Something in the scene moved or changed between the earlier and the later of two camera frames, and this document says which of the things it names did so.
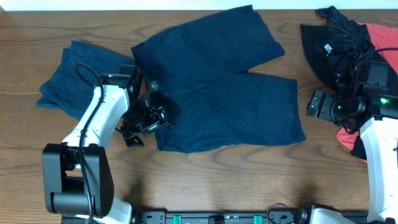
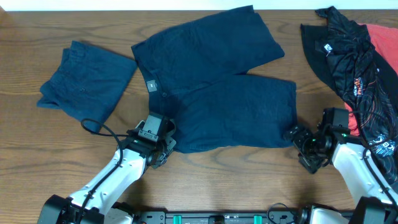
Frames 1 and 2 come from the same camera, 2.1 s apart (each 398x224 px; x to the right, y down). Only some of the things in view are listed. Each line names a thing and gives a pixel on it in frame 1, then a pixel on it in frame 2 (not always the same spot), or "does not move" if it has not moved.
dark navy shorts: x=212 y=100 does not move
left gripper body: x=143 y=121 -> x=164 y=149
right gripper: x=325 y=111 -> x=311 y=165
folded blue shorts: x=70 y=89 does not move
